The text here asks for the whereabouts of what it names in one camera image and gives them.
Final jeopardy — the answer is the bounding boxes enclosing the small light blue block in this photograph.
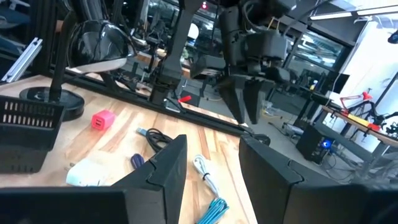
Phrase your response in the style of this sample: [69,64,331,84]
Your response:
[65,158,116,187]

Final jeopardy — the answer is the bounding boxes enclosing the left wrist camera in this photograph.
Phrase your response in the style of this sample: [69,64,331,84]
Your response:
[245,30,289,65]

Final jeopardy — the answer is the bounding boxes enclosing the red frame object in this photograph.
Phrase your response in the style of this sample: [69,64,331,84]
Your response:
[340,88,382,131]

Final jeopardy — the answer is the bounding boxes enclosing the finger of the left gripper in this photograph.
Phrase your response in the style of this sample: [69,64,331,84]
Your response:
[244,81,265,125]
[217,83,248,124]

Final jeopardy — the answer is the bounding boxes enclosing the pink USB wall charger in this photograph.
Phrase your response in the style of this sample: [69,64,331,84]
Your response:
[91,109,116,131]

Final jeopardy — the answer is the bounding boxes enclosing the black USB cable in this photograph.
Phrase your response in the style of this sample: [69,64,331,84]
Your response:
[136,126,175,153]

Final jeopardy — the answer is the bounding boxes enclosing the silver aluminium extrusion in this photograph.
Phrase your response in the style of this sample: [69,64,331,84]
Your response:
[1,37,44,83]

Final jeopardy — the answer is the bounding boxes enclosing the black computer tower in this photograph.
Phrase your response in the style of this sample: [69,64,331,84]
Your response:
[295,124,335,165]

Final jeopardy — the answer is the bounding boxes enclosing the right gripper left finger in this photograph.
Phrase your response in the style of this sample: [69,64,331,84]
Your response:
[111,134,187,224]

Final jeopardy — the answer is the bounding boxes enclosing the black table frame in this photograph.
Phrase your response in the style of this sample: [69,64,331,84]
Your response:
[30,0,271,147]

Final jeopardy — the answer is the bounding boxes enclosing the wooden background table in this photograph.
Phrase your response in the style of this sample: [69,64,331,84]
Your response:
[322,104,398,187]

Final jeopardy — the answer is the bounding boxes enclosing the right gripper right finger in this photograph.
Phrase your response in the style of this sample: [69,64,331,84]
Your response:
[238,134,340,224]

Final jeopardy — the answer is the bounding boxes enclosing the teal braided cable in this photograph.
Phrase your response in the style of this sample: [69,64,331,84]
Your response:
[196,197,230,224]

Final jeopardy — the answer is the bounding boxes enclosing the black slotted plastic basket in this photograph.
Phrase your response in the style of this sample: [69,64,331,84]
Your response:
[0,95,65,174]

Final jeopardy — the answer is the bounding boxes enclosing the white cable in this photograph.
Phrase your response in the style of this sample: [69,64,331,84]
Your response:
[192,154,221,198]

